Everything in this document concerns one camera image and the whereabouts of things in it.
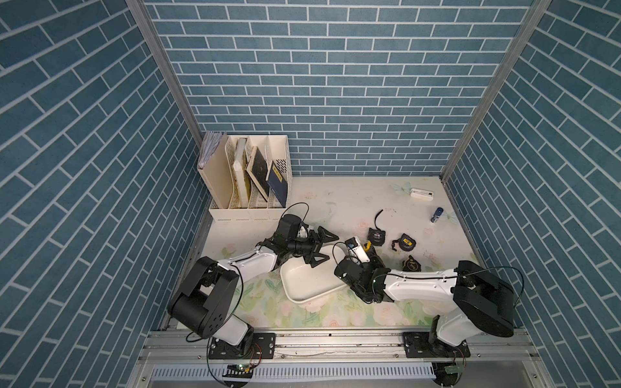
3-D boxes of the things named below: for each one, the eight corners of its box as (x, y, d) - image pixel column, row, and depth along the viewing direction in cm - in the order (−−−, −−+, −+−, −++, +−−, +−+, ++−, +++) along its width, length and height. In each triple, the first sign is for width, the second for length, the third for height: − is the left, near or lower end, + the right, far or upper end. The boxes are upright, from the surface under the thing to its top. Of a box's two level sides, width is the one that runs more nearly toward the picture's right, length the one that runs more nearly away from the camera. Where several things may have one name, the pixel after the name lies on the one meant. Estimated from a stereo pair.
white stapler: (410, 196, 117) (412, 192, 115) (410, 192, 119) (412, 187, 116) (431, 200, 115) (433, 196, 113) (431, 196, 117) (433, 192, 115)
